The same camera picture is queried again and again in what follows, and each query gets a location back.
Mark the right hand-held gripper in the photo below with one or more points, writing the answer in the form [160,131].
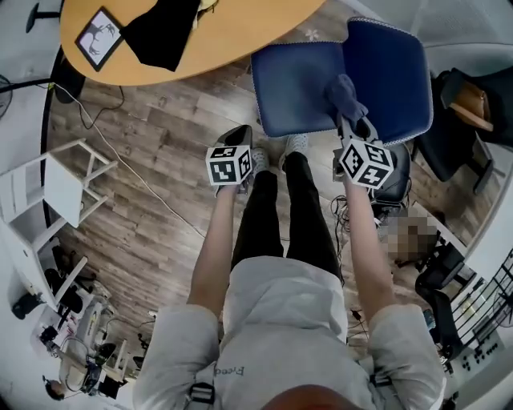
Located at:
[366,162]

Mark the black fan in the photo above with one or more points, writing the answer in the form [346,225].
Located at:
[4,96]

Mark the blue cloth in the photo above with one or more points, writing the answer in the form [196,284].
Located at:
[346,96]

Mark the person's left forearm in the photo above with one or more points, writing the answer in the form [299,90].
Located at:
[216,240]

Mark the black framed picture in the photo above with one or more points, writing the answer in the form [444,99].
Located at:
[99,38]

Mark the blue padded chair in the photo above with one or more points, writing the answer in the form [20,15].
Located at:
[304,88]

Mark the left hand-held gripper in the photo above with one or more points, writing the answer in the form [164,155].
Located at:
[226,166]

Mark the black floor stand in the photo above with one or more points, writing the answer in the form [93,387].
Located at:
[38,16]

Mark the person's black trousers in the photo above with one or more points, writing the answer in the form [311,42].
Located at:
[296,216]

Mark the person's grey shirt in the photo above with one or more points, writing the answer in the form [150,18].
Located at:
[280,336]

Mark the black armchair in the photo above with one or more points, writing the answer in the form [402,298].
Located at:
[453,148]

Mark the person's patterned shoe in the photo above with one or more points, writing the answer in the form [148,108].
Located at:
[296,143]
[259,159]

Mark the white wooden stool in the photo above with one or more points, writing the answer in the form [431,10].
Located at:
[60,188]

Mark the person's right patterned shoe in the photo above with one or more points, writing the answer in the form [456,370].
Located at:
[296,143]

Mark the black garment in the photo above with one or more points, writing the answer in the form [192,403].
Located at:
[160,34]

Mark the person's right forearm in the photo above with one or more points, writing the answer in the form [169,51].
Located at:
[366,248]

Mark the person's left patterned shoe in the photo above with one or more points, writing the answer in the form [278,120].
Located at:
[259,159]

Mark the brown bag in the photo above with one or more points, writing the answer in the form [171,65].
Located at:
[471,106]

